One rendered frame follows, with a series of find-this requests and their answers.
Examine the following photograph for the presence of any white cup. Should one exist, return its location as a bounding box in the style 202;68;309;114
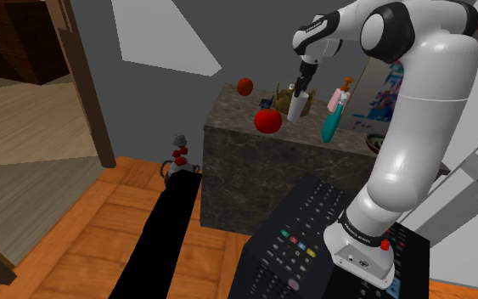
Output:
286;91;311;123

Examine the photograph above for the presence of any golden spiky basket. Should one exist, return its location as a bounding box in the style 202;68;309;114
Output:
272;82;318;118

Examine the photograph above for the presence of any pink dispenser with orange pump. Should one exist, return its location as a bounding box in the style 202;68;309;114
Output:
327;76;355;114

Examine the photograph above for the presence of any teal bottle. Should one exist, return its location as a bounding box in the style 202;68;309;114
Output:
319;102;346;144

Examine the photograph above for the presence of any large red tomato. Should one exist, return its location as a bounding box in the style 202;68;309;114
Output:
253;108;284;135

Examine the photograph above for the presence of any small orange-red tomato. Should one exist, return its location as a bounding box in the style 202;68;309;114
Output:
236;76;255;97

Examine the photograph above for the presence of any dark bowl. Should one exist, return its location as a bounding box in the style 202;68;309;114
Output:
365;133;387;156

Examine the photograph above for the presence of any dark marble counter block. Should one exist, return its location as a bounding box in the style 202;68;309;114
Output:
200;82;452;238

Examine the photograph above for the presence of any white and red teapot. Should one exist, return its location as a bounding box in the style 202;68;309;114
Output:
159;133;202;185

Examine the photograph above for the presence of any black patterned robot stand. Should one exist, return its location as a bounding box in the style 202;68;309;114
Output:
228;172;430;299

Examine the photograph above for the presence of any dark wooden chest of drawers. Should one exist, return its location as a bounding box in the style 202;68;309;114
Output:
0;0;72;87

